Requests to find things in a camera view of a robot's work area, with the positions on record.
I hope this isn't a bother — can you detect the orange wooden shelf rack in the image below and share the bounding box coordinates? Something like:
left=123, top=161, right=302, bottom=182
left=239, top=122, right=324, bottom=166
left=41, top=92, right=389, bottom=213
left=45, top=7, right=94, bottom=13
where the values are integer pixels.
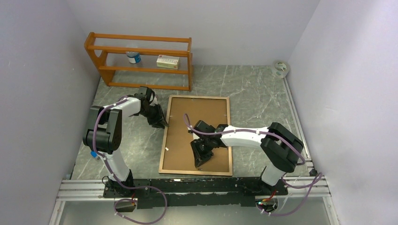
left=84, top=32, right=193, bottom=91

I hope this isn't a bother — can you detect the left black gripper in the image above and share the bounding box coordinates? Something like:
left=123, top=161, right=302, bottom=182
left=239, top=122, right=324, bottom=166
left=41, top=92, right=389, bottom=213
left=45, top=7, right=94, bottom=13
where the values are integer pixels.
left=139, top=104, right=168, bottom=129

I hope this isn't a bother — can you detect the white cream small box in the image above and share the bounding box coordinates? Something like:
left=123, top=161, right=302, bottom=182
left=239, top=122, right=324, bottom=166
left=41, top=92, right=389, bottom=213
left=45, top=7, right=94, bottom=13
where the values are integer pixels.
left=156, top=55, right=180, bottom=69

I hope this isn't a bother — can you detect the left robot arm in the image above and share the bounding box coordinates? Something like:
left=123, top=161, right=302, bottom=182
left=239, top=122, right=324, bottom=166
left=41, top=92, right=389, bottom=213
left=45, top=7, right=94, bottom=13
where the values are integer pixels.
left=83, top=86, right=168, bottom=197

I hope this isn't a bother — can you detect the clear tape roll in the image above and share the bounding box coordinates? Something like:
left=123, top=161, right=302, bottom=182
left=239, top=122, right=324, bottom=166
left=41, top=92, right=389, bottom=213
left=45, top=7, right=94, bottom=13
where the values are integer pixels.
left=271, top=60, right=291, bottom=79

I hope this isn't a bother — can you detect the blue white small jar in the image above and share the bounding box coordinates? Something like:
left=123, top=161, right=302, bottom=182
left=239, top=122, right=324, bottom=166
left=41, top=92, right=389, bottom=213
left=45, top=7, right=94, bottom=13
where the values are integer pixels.
left=126, top=51, right=141, bottom=64

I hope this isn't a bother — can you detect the brown backing board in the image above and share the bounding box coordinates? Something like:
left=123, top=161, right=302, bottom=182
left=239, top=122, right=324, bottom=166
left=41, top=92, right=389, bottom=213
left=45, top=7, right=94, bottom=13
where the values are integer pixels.
left=161, top=97, right=231, bottom=173

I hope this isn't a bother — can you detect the picture frame black and wood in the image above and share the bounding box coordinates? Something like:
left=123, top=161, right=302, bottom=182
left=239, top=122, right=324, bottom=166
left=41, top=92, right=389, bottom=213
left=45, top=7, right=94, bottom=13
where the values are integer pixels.
left=158, top=95, right=234, bottom=177

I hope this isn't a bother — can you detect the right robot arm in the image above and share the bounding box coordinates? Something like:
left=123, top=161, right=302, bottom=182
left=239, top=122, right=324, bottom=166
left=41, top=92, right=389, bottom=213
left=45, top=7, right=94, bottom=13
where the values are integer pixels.
left=187, top=120, right=304, bottom=195

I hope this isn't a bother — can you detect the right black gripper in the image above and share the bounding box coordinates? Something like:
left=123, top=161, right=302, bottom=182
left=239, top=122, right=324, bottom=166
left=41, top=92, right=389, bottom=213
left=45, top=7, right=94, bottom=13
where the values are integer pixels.
left=190, top=137, right=214, bottom=167

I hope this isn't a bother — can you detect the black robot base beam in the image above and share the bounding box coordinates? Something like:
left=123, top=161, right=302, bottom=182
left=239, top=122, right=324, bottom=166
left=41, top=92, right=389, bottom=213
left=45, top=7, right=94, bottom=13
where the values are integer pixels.
left=101, top=176, right=288, bottom=209

